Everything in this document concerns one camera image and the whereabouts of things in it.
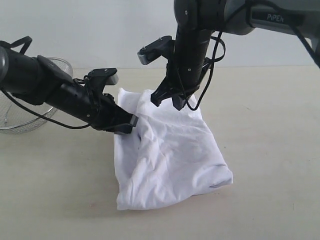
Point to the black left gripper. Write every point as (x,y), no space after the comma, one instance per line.
(99,111)

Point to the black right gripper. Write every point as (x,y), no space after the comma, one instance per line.
(179,79)

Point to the white t-shirt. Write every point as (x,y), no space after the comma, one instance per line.
(168,157)

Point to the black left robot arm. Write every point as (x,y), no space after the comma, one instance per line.
(37,80)

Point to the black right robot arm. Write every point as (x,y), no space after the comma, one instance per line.
(197,20)

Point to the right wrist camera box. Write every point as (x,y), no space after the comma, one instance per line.
(162,47)

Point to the metal wire mesh basket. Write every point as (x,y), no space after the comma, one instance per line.
(15,120)

